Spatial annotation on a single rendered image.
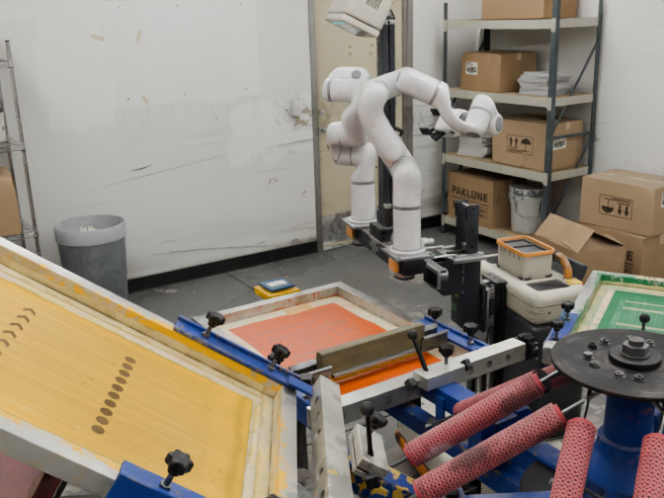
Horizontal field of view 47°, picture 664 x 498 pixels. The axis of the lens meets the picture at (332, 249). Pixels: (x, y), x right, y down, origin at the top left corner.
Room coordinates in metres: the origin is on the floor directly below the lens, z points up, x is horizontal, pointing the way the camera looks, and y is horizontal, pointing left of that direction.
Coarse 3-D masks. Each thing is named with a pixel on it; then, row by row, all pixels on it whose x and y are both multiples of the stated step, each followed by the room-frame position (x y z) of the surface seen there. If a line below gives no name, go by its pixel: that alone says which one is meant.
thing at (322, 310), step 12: (300, 312) 2.46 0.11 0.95; (312, 312) 2.46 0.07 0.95; (324, 312) 2.46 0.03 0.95; (336, 312) 2.45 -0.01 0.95; (348, 312) 2.45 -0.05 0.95; (360, 324) 2.34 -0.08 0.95; (372, 324) 2.34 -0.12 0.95; (408, 360) 2.06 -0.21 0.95; (432, 360) 2.06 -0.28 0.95; (384, 372) 1.99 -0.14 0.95; (396, 372) 1.99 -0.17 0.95; (408, 372) 1.99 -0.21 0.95
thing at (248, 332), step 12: (252, 324) 2.37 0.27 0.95; (264, 324) 2.37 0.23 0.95; (276, 324) 2.37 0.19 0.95; (288, 324) 2.36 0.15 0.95; (240, 336) 2.28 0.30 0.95; (252, 336) 2.27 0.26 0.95; (264, 348) 2.18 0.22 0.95; (288, 360) 2.09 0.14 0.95; (372, 372) 1.99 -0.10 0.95; (348, 384) 1.92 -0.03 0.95; (360, 384) 1.92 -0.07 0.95; (372, 384) 1.92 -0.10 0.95
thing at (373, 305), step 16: (320, 288) 2.61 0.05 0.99; (336, 288) 2.62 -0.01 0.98; (352, 288) 2.60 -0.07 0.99; (256, 304) 2.46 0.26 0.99; (272, 304) 2.48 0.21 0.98; (288, 304) 2.51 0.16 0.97; (368, 304) 2.46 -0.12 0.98; (384, 304) 2.42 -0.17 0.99; (400, 320) 2.31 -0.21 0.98; (416, 320) 2.28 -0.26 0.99; (224, 336) 2.20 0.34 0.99; (464, 352) 2.05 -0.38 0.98
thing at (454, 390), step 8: (448, 384) 1.74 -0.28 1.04; (456, 384) 1.73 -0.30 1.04; (424, 392) 1.76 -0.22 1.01; (432, 392) 1.73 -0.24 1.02; (440, 392) 1.71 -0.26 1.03; (448, 392) 1.69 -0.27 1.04; (456, 392) 1.69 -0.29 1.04; (464, 392) 1.69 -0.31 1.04; (472, 392) 1.69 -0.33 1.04; (432, 400) 1.73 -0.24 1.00; (448, 400) 1.68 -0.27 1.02; (456, 400) 1.66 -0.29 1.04; (448, 408) 1.68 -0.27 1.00
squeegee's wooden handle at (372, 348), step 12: (420, 324) 2.08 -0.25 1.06; (372, 336) 2.00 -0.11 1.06; (384, 336) 2.01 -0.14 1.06; (396, 336) 2.03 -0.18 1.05; (420, 336) 2.07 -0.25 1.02; (336, 348) 1.93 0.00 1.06; (348, 348) 1.94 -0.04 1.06; (360, 348) 1.96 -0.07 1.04; (372, 348) 1.98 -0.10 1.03; (384, 348) 2.01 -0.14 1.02; (396, 348) 2.03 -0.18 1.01; (408, 348) 2.05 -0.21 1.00; (420, 348) 2.07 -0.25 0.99; (324, 360) 1.90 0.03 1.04; (336, 360) 1.92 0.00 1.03; (348, 360) 1.94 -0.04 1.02; (360, 360) 1.96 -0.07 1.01; (372, 360) 1.98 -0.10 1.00; (336, 372) 1.92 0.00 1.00
